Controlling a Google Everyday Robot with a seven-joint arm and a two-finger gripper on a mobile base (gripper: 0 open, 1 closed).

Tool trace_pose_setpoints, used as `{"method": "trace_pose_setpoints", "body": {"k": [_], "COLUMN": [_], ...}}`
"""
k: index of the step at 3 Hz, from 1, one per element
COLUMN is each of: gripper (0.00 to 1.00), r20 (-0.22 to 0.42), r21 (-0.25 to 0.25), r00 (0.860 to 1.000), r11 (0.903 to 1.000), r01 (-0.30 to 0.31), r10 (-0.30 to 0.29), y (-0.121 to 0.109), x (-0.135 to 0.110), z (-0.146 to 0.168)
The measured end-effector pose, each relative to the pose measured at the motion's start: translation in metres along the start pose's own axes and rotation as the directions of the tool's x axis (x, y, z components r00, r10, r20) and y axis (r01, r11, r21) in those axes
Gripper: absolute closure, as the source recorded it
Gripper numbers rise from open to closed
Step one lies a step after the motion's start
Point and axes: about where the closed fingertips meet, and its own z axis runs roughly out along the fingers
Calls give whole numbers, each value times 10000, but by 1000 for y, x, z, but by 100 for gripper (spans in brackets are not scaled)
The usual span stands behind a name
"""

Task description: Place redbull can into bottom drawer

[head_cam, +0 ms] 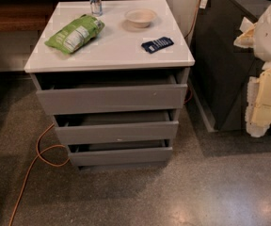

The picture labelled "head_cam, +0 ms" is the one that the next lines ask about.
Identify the grey middle drawer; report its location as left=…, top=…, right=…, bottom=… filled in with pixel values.
left=56, top=110, right=179, bottom=145

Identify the grey drawer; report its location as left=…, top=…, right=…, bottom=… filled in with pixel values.
left=37, top=75, right=186, bottom=115
left=56, top=110, right=179, bottom=145
left=68, top=140, right=172, bottom=167

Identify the green chip bag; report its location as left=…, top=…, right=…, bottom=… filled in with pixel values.
left=45, top=14, right=104, bottom=54

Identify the wooden bench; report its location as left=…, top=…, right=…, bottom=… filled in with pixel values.
left=0, top=0, right=156, bottom=34

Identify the dark grey trash cabinet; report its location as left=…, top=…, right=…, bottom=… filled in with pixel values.
left=191, top=0, right=271, bottom=131

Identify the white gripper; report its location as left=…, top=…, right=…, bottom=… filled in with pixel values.
left=233, top=24, right=271, bottom=137

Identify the dark blue snack packet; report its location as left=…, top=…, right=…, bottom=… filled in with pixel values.
left=141, top=37, right=174, bottom=54

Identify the grey drawer cabinet white top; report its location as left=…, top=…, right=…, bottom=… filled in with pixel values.
left=24, top=0, right=195, bottom=169

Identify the white paper bowl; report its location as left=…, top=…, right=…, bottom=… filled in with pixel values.
left=125, top=8, right=157, bottom=28

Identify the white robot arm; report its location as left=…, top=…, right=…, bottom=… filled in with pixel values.
left=233, top=5, right=271, bottom=137

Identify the grey bottom drawer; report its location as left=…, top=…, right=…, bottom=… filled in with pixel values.
left=68, top=140, right=172, bottom=167

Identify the grey top drawer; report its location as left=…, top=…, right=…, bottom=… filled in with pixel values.
left=37, top=75, right=186, bottom=115

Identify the orange extension cable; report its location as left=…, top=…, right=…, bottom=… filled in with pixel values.
left=8, top=0, right=213, bottom=226

